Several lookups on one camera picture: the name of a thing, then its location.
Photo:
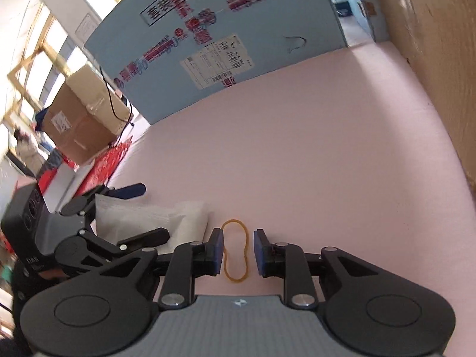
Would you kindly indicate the large blue cardboard box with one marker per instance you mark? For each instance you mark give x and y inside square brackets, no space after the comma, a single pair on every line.
[241,44]

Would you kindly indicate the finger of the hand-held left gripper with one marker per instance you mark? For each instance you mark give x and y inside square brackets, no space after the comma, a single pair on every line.
[130,190]
[148,236]

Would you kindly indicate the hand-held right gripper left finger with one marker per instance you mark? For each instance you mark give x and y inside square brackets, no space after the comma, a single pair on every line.
[218,251]

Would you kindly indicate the red paper decorations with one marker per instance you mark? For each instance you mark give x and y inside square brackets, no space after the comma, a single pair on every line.
[104,163]

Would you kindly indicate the flat brown cardboard sheet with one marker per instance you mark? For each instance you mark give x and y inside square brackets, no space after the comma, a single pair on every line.
[438,44]

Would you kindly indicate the yellow rubber band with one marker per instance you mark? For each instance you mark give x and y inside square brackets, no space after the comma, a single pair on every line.
[224,264]

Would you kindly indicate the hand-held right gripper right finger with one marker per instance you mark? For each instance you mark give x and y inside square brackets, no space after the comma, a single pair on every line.
[258,253]

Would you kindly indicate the taped brown cardboard box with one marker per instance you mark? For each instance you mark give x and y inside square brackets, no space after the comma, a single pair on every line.
[81,126]

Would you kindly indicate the white paper sheet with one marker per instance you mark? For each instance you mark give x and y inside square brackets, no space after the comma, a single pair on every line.
[63,187]

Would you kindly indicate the narrow blue cardboard box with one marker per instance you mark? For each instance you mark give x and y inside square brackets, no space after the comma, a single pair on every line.
[368,3]

